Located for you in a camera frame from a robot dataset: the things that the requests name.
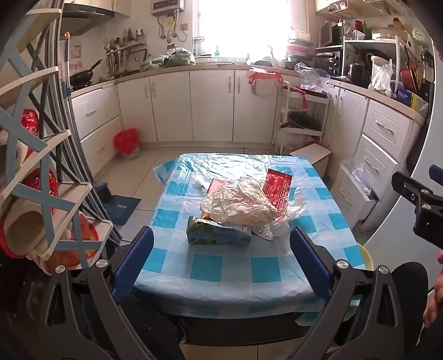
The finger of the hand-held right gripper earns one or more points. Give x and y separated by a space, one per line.
436 172
412 195

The silver microwave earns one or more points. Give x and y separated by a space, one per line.
328 34

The black pan with lid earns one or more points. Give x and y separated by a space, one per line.
303 121

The wall utensil rack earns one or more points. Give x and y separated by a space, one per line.
124 52

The red bag on floor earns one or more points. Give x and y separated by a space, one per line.
126 142

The black wok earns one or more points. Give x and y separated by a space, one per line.
81 77

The green bottle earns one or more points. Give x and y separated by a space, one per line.
217 52

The red pot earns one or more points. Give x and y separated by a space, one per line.
408 78

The red lined hanging bin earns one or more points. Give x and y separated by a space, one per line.
264 81

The white shelf rack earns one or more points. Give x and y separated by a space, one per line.
301 133

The clear plastic bags bundle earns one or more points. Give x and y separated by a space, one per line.
360 176

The red wall stickers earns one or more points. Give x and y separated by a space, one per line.
76 52

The red foil packet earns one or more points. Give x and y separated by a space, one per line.
277 190

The orange red basin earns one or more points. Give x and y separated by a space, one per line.
88 242

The grey folded metal frame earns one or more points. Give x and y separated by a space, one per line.
79 166

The silver blister pack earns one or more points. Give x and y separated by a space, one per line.
264 232

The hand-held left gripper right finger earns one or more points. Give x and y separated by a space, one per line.
308 263

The person's black clothing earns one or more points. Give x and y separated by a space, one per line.
413 287

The black pot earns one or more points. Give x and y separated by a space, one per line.
356 72

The white narrow drawer cabinet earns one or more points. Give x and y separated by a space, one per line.
384 135

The blue box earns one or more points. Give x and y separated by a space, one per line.
405 95

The green drink carton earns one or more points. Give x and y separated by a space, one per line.
214 235

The beige plastic bag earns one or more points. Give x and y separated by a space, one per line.
238 204

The clear plastic bag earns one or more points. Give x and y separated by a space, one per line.
313 78

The bag of green vegetables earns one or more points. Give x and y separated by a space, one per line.
176 59

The blue checked tablecloth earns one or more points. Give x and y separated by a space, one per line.
207 266

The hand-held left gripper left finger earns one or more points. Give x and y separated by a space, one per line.
135 263

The clear plastic sheet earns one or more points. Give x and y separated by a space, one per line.
235 166

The red printed bag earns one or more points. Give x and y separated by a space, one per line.
43 183
30 123

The open white drawer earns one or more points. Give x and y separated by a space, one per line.
349 197

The black toaster oven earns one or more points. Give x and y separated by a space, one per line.
328 64

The blue dustpan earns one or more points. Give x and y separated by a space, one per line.
117 207

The white counter shelf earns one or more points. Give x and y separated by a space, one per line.
398 43

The red ribbon cloth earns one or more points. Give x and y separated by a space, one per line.
304 98

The pole with orange cap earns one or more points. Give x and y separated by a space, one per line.
66 62

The white door cabinet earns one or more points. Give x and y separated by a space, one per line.
207 107

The beige shelf with blue braces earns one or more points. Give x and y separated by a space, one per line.
72 194

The stack of bowls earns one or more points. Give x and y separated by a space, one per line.
297 48

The white plastic bag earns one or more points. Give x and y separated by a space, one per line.
382 81

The white wooden stool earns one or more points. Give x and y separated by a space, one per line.
311 154

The white wide drawer cabinet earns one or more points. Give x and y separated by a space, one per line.
93 128

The kitchen window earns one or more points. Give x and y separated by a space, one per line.
242 24

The person's right hand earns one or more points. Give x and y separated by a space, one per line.
435 301

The grey range hood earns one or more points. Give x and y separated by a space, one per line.
93 20

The white tissue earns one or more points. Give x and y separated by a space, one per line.
292 211

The white water heater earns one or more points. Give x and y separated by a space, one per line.
168 6

